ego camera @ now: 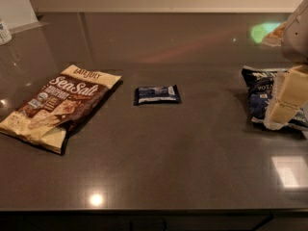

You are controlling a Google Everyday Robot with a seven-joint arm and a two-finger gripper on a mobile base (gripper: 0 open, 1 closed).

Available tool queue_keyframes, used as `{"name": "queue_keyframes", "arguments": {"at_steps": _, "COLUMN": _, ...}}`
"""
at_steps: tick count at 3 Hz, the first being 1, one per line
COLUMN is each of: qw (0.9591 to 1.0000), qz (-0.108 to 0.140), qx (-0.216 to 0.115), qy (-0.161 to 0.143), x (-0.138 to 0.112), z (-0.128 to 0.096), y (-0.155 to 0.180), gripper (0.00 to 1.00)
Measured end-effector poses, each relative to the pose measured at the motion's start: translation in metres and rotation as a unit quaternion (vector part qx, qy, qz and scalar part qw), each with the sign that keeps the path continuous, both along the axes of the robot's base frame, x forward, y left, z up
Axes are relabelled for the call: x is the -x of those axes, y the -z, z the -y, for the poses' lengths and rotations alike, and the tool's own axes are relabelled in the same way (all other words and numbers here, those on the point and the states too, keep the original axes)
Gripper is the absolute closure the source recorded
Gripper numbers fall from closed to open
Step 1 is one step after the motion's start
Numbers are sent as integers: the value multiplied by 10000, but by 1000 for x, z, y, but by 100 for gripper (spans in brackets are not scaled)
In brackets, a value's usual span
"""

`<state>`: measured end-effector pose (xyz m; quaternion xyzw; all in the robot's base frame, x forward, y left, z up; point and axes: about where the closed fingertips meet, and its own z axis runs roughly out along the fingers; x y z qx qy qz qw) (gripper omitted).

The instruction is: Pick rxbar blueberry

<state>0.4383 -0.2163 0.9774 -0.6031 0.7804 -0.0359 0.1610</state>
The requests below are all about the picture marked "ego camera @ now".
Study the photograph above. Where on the brown sea salt cracker bag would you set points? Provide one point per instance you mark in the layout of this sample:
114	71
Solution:
59	107

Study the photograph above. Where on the dark blue potato chip bag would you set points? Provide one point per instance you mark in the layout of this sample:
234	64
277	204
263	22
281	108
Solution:
259	84

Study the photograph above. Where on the clear acrylic stand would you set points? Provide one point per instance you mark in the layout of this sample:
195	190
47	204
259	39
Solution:
19	15

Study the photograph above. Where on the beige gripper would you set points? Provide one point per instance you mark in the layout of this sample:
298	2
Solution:
296	38

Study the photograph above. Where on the blue rxbar blueberry bar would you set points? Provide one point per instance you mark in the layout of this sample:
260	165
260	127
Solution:
145	95

